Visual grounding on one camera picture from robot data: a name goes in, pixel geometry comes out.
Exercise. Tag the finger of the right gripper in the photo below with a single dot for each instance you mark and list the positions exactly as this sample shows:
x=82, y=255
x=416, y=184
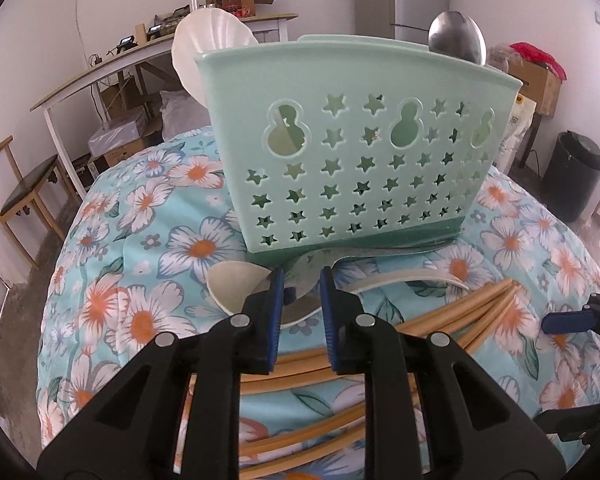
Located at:
x=570, y=424
x=572, y=322

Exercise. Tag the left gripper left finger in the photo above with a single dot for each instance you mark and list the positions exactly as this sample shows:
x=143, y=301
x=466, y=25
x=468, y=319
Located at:
x=258, y=347

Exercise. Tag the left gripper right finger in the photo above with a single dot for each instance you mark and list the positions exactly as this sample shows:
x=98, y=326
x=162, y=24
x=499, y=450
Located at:
x=340, y=310

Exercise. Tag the steel metal spoon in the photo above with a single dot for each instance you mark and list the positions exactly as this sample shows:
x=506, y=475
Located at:
x=303, y=275
x=456, y=34

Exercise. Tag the floral blue tablecloth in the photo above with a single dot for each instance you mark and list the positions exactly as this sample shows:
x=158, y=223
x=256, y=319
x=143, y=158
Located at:
x=136, y=259

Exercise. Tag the black trash bin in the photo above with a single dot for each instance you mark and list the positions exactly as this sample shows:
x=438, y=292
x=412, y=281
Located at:
x=571, y=175

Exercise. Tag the mint green utensil basket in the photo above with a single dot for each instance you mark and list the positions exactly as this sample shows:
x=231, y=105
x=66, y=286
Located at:
x=350, y=141

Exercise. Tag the rice bag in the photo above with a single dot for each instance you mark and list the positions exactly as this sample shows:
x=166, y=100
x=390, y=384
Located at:
x=520, y=120

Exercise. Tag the white sack under desk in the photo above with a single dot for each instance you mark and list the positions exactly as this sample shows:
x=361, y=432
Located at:
x=180, y=113

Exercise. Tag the cardboard box under desk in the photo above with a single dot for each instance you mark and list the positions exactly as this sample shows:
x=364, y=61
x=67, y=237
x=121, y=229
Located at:
x=124, y=136

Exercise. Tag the cardboard box red bag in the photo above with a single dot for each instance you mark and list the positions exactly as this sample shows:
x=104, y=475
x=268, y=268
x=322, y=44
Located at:
x=541, y=83

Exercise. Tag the wooden chair dark seat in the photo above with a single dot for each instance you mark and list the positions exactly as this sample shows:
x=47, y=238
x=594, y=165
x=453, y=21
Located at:
x=26, y=195

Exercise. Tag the white desk table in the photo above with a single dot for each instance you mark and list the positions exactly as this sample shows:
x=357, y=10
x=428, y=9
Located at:
x=135, y=59

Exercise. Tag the clutter on desk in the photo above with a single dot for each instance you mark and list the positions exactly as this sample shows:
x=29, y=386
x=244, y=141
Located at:
x=204, y=29

